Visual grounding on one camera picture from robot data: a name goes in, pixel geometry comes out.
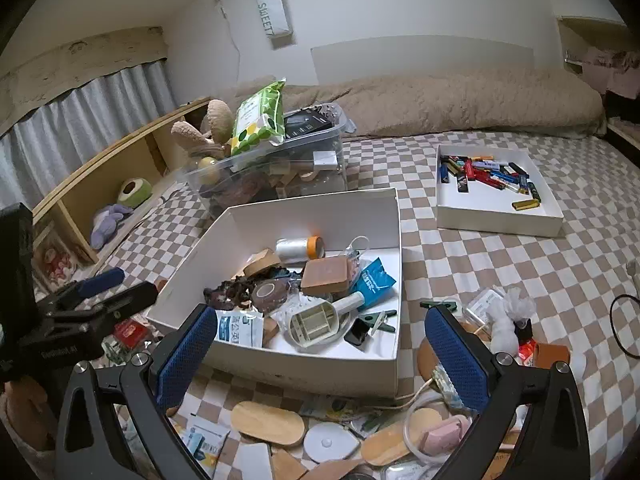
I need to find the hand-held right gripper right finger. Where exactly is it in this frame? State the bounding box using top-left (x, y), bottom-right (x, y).
top-left (424, 303), bottom-right (591, 480)

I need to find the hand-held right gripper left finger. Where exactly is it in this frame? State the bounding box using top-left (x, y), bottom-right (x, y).
top-left (52, 304), bottom-right (219, 480)

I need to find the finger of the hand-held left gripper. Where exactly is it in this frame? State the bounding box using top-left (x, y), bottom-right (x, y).
top-left (50, 281), bottom-right (158, 333)
top-left (35, 267), bottom-right (126, 313)

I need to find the white blue-print sachet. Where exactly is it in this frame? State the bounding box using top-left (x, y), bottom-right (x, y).
top-left (215, 310), bottom-right (264, 348)

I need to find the white shoe box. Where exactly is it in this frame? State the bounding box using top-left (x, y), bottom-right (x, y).
top-left (145, 187), bottom-right (403, 400)

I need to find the brown cork block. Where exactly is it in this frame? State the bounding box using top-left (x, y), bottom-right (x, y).
top-left (301, 257), bottom-right (351, 297)

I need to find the plastic film roll orange core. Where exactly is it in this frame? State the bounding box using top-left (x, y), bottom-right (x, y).
top-left (276, 236), bottom-right (327, 265)

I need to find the person's left forearm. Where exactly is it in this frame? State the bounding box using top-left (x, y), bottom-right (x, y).
top-left (20, 437), bottom-right (63, 467)

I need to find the person's left hand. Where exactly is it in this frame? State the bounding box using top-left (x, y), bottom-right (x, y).
top-left (7, 375), bottom-right (57, 453)

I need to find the floral fabric pouch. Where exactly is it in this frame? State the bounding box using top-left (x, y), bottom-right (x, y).
top-left (434, 364), bottom-right (468, 411)

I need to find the red box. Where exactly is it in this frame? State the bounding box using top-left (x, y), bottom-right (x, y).
top-left (114, 320), bottom-right (151, 350)

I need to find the bear doll display case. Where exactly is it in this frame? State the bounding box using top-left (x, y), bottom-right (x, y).
top-left (32, 230), bottom-right (83, 288)

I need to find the white fluffy doll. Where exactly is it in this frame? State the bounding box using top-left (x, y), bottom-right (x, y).
top-left (487, 287), bottom-right (537, 356)

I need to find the purple plush toy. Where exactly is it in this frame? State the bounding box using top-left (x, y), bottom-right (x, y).
top-left (90, 203), bottom-right (135, 250)

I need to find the wooden bedside shelf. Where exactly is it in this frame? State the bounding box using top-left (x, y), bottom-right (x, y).
top-left (30, 97), bottom-right (213, 266)

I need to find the clear plastic packet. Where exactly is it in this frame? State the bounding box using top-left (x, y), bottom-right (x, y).
top-left (462, 287), bottom-right (506, 328)

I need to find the dark brown hair accessory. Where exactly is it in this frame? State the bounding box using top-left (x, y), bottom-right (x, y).
top-left (202, 279), bottom-right (253, 312)

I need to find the blue white medicine box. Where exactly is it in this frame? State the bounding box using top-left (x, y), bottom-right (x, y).
top-left (182, 422), bottom-right (228, 467)

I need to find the brown leather pouch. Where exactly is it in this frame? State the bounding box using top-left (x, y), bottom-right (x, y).
top-left (532, 342), bottom-right (572, 372)

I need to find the brown tape roll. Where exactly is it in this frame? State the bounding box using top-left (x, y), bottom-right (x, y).
top-left (250, 280), bottom-right (292, 312)

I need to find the green avocado plush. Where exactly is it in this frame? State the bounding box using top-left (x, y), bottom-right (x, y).
top-left (117, 178), bottom-right (152, 208)

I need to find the small black case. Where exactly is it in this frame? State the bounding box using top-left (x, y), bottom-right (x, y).
top-left (345, 317), bottom-right (372, 347)

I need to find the blue snack packet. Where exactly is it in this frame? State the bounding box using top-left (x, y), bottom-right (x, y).
top-left (349, 257), bottom-right (397, 309)

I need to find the clear plastic case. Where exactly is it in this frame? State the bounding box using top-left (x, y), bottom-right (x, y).
top-left (385, 460), bottom-right (441, 480)

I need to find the white card strip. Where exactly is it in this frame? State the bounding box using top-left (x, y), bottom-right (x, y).
top-left (234, 442), bottom-right (275, 480)

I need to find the white green-print sachet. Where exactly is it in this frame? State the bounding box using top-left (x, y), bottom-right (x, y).
top-left (300, 394), bottom-right (383, 436)

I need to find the white plastic dispenser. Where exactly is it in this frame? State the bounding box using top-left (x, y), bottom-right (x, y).
top-left (287, 292), bottom-right (366, 352)

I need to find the white shallow box tray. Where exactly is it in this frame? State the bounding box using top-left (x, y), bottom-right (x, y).
top-left (435, 144), bottom-right (565, 237)

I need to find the white round puck light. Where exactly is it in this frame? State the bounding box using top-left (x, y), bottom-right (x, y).
top-left (304, 422), bottom-right (359, 463)

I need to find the grey curtain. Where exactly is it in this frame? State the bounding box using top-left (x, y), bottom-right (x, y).
top-left (0, 57), bottom-right (176, 211)

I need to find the yellow ball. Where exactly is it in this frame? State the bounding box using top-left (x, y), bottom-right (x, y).
top-left (197, 156), bottom-right (221, 185)

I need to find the wooden wedge block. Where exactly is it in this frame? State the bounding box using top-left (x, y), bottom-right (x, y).
top-left (300, 456), bottom-right (362, 480)

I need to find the pile of colourful lighters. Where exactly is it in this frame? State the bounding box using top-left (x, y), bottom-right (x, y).
top-left (439, 155), bottom-right (542, 211)

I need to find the brown teddy plush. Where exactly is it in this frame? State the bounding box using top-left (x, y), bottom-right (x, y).
top-left (171, 99), bottom-right (236, 161)

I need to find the pile of wooden blocks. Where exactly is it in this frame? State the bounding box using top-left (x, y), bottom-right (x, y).
top-left (260, 160), bottom-right (321, 193)

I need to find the beige printed valance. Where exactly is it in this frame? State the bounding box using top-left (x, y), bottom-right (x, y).
top-left (0, 26), bottom-right (168, 126)

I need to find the clear plastic storage bin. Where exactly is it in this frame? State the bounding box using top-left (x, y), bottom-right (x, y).
top-left (180, 102), bottom-right (358, 221)

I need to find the green wet wipes pack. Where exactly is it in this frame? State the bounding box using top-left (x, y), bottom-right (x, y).
top-left (230, 79), bottom-right (287, 157)

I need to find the black box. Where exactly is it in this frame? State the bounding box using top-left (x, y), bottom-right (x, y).
top-left (282, 110), bottom-right (336, 141)

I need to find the beige fuzzy blanket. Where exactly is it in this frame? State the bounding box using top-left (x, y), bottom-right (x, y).
top-left (280, 65), bottom-right (606, 138)

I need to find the white hanging paper bag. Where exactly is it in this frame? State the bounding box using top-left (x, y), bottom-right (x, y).
top-left (254, 0), bottom-right (293, 40)

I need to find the pink clothes pile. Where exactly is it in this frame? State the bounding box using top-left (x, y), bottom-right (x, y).
top-left (570, 45), bottom-right (640, 96)

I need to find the wooden closet shelf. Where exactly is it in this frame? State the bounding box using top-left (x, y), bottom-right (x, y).
top-left (557, 15), bottom-right (640, 151)

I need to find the pink clip ring light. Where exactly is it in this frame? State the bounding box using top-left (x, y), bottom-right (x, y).
top-left (404, 395), bottom-right (476, 463)

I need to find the black charger with cable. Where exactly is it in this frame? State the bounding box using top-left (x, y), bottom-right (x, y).
top-left (610, 292), bottom-right (640, 361)

